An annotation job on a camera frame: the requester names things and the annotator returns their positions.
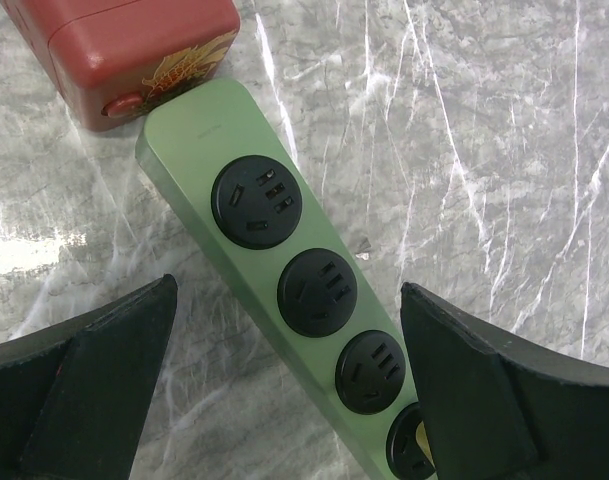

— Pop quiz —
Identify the green power strip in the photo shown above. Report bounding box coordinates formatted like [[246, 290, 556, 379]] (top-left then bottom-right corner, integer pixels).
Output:
[[136, 79, 437, 479]]

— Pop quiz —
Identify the yellow plug adapter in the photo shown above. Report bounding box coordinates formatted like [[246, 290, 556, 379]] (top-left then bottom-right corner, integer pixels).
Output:
[[415, 421, 434, 464]]

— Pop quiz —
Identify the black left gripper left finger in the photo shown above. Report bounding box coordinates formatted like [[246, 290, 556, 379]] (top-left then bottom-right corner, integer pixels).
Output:
[[0, 274, 178, 479]]

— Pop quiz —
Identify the red plug adapter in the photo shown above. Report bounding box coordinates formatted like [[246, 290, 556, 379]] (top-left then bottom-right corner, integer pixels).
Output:
[[1, 0, 240, 132]]

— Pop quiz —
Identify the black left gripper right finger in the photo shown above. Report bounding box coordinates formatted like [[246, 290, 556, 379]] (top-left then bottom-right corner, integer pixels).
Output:
[[400, 283, 609, 479]]

